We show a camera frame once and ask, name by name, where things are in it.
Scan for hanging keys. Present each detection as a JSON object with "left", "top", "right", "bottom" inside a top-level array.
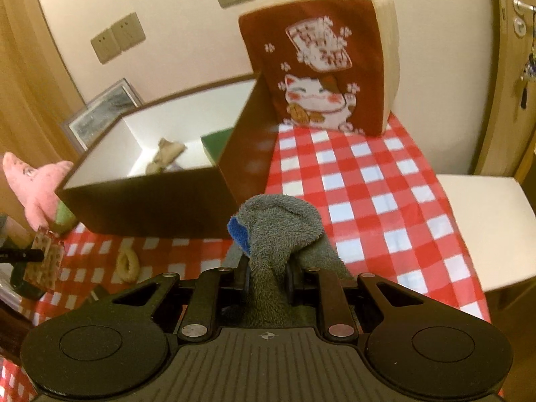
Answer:
[{"left": 517, "top": 52, "right": 536, "bottom": 110}]

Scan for silver door handle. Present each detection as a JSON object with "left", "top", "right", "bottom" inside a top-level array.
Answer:
[{"left": 513, "top": 0, "right": 536, "bottom": 36}]

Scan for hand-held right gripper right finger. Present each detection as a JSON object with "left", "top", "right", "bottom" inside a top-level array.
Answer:
[{"left": 289, "top": 266, "right": 424, "bottom": 339}]

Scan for red checkered tablecloth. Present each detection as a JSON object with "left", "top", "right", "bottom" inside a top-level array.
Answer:
[{"left": 0, "top": 113, "right": 492, "bottom": 402}]

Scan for wooden side panel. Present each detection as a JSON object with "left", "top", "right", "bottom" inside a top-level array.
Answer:
[{"left": 0, "top": 0, "right": 86, "bottom": 164}]

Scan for pink plush toy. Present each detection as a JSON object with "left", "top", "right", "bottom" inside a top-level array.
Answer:
[{"left": 2, "top": 153, "right": 77, "bottom": 233}]

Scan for brown translucent canister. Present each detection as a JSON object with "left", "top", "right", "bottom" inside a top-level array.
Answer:
[{"left": 0, "top": 297, "right": 34, "bottom": 365}]

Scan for framed picture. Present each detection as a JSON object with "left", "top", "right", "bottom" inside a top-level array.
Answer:
[{"left": 63, "top": 77, "right": 143, "bottom": 155}]

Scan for wooden door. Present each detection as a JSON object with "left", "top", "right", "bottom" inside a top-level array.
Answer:
[{"left": 473, "top": 0, "right": 536, "bottom": 185}]

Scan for white wooden chair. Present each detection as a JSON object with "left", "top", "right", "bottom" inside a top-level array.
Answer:
[{"left": 438, "top": 175, "right": 536, "bottom": 291}]

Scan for cream scrunchie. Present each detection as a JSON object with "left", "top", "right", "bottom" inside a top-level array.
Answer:
[{"left": 116, "top": 246, "right": 141, "bottom": 283}]

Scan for red cat print cushion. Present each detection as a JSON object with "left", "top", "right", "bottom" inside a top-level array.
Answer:
[{"left": 239, "top": 0, "right": 400, "bottom": 137}]

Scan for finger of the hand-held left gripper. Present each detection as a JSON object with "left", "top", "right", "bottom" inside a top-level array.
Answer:
[{"left": 0, "top": 249, "right": 45, "bottom": 263}]

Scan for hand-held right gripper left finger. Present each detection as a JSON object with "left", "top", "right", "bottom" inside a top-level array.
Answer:
[{"left": 111, "top": 266, "right": 250, "bottom": 342}]

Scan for dotted paper packet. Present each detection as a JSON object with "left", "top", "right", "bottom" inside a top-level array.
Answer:
[{"left": 25, "top": 228, "right": 63, "bottom": 289}]

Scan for green and yellow sponge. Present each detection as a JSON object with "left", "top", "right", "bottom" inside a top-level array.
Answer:
[{"left": 201, "top": 128, "right": 233, "bottom": 168}]

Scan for grey terry cloth blue patch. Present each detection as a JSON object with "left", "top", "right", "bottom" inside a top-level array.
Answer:
[{"left": 222, "top": 195, "right": 352, "bottom": 327}]

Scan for beige socks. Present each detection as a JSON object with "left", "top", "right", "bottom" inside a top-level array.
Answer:
[{"left": 146, "top": 138, "right": 187, "bottom": 174}]

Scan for brown cardboard box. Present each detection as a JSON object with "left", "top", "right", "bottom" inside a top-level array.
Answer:
[{"left": 54, "top": 73, "right": 279, "bottom": 239}]

